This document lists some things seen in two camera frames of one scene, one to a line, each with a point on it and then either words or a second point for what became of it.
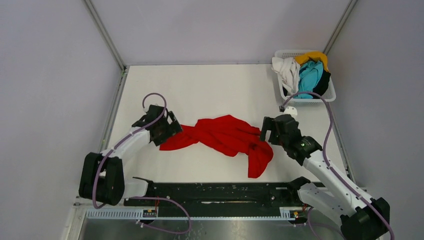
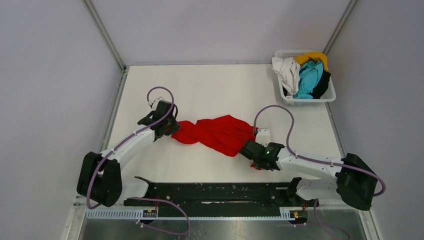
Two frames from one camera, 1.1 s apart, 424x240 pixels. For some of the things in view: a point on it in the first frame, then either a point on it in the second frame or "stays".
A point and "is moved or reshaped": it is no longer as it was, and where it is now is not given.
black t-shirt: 322,85 stays
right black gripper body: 276,139 -> 257,165
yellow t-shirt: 305,57 stays
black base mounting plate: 222,195 stays
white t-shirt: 289,70 stays
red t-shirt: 228,134 is moved or reshaped
